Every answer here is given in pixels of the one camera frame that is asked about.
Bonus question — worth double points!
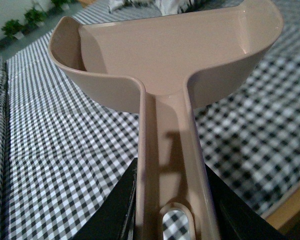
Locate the small potted plant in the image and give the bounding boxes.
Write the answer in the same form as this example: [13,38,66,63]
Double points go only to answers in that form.
[24,7,47,29]
[51,0,72,11]
[1,19,25,40]

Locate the cartoon print pillow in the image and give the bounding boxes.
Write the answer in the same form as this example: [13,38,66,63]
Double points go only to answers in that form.
[108,0,205,16]

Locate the beige plastic dustpan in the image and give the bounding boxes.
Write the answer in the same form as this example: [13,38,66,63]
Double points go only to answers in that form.
[48,0,284,240]

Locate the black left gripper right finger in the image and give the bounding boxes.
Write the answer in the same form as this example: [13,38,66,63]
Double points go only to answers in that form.
[205,166,286,240]

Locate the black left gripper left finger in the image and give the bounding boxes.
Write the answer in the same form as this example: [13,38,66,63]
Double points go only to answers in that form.
[75,158,137,240]

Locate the wooden bed frame rail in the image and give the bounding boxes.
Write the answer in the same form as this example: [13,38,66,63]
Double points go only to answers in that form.
[261,183,300,234]

